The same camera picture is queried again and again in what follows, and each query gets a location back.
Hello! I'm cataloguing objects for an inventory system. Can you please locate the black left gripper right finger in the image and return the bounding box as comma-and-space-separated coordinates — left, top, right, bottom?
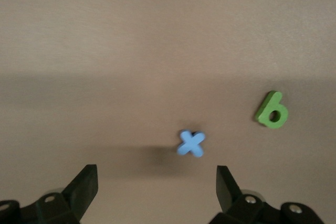
209, 165, 326, 224

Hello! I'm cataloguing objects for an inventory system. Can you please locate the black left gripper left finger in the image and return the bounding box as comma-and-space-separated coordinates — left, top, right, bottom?
0, 164, 99, 224

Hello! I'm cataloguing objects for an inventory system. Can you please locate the blue letter x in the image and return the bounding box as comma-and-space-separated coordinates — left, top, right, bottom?
176, 129, 206, 158

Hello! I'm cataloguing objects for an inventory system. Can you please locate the green letter q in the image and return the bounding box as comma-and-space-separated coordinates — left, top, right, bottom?
254, 90, 289, 130

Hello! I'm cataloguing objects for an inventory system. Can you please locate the brown table cover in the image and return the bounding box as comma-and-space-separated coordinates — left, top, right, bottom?
0, 0, 336, 224

